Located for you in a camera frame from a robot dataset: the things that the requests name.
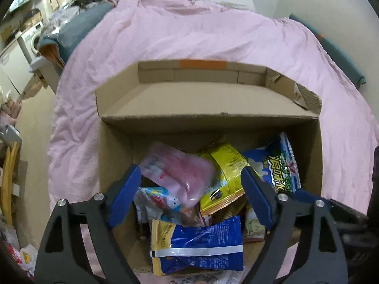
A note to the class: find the white plastic bag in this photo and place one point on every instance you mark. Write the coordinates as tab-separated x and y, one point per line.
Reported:
25	256

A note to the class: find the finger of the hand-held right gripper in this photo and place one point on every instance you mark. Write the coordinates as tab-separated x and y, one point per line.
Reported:
306	196

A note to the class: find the blue green flag snack packet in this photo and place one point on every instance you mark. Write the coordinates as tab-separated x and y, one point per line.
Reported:
278	168

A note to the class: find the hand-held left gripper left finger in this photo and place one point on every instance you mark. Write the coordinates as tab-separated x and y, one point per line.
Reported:
124	196

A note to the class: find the white washing machine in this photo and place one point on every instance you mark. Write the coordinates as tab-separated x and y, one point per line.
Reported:
29	40

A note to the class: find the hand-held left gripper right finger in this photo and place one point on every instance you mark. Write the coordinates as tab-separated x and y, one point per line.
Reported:
257	202

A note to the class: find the blue grey blanket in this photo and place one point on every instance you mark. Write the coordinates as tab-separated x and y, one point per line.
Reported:
77	26

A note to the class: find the blue and white snack packet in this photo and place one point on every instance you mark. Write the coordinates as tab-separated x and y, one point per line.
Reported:
201	236

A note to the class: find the brown cardboard box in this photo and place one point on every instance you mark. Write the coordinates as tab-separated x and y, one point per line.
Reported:
192	100

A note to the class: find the pink translucent snack packet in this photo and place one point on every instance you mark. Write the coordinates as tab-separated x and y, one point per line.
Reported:
177	174

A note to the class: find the teal cushion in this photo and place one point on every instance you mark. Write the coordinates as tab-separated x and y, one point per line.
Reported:
340	56

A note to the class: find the pale green snack packet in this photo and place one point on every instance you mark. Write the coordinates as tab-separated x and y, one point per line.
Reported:
254	225

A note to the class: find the white and red snack packet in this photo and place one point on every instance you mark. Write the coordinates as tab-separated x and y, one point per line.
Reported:
154	204

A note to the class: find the yellow snack packet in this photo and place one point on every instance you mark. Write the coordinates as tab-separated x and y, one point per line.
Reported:
228	180

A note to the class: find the white cabinet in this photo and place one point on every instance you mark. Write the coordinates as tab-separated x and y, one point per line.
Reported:
13	71

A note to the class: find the yellow padded bar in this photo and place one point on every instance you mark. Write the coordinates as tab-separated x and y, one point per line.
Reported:
9	183

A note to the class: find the pink blanket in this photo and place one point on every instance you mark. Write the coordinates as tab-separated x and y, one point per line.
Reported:
177	35

